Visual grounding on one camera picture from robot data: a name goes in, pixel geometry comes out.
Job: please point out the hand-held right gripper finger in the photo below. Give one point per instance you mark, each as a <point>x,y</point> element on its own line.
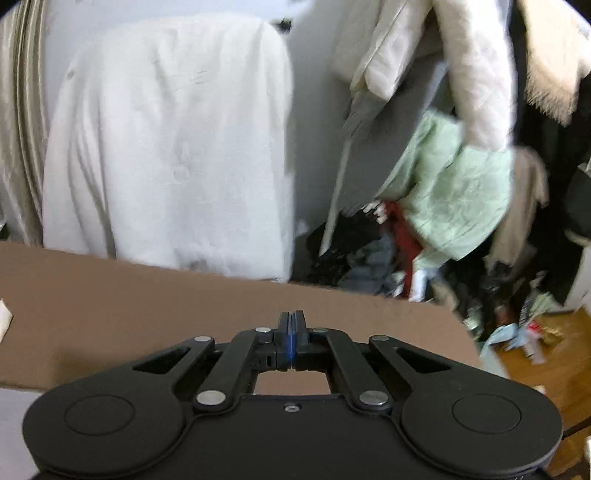
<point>287,341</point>
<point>298,341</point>

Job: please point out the pile of dark clothes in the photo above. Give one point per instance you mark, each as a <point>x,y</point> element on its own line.
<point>351,263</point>

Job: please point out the white pole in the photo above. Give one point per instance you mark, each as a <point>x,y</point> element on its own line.
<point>333,203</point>

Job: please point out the red garment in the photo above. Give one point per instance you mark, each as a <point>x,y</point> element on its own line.
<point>406,240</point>

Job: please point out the brown sheet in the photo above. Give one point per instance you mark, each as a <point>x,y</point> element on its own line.
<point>138,314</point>

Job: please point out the grey hanging garment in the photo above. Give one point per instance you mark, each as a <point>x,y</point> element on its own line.
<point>383,152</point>

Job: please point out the floor clutter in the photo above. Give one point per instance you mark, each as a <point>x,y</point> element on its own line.
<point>517,323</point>

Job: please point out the white draped cloth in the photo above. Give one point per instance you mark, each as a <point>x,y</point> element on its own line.
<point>175,147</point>

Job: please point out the mint green fleece garment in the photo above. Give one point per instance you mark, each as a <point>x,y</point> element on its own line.
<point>461,184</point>

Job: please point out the beige hanging garment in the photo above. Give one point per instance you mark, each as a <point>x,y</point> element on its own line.
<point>521,207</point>

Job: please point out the black hanging garment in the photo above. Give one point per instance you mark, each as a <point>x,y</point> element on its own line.
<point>549,194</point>

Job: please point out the cream quilted jacket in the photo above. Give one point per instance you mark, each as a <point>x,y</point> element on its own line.
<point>475,69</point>

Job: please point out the beige curtain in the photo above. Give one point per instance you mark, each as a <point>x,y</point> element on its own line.
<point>21,115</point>

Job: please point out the beige fringed scarf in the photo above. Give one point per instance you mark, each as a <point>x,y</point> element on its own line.
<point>554,60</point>

